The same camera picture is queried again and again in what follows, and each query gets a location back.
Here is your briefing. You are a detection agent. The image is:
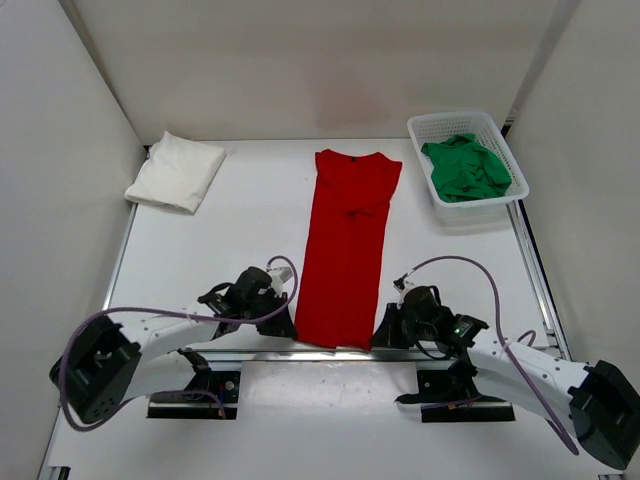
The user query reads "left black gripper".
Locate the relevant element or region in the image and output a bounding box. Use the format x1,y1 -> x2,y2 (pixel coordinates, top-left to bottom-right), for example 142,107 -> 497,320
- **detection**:
242,291 -> 298,337

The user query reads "red t-shirt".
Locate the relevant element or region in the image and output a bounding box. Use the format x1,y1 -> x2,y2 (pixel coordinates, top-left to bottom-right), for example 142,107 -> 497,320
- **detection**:
295,149 -> 402,350

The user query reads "green t-shirt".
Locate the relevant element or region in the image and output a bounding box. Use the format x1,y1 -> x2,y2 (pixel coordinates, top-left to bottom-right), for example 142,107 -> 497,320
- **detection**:
421,133 -> 512,203

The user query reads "white t-shirt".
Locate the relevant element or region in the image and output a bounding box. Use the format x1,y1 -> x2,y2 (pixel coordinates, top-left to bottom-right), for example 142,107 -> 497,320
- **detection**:
124,131 -> 227,215

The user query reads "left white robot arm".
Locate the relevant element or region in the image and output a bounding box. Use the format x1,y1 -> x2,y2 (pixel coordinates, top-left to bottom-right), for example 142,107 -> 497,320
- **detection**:
49,256 -> 299,432

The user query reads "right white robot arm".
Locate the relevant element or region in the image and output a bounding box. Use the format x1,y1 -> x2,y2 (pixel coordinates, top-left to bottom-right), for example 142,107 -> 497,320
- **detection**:
370,286 -> 639,470

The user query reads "white plastic basket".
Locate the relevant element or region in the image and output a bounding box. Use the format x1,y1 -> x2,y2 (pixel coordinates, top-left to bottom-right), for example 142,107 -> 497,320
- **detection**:
407,111 -> 530,223

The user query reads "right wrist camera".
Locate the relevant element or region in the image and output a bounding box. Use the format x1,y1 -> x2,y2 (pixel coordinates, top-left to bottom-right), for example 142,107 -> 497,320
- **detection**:
393,273 -> 415,304

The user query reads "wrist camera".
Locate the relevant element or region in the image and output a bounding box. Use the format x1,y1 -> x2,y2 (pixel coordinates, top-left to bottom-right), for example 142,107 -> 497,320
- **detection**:
267,266 -> 293,295
393,273 -> 415,304

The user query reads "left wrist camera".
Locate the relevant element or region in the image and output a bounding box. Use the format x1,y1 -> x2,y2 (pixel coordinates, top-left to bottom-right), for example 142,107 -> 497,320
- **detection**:
267,266 -> 293,295

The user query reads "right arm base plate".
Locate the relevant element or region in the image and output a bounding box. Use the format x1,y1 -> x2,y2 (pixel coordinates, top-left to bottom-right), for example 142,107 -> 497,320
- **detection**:
394,361 -> 516,424

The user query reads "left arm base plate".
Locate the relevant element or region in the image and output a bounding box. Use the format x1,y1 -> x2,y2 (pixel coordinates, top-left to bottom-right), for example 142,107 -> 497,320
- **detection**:
147,349 -> 241,420

